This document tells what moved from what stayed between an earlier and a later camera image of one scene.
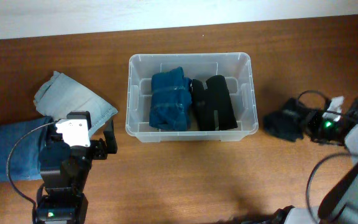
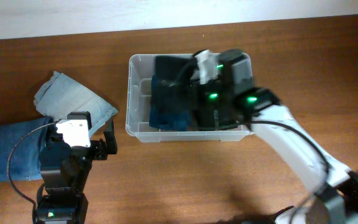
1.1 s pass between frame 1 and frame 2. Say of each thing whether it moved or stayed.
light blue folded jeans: stayed
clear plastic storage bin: stayed
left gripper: stayed
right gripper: moved
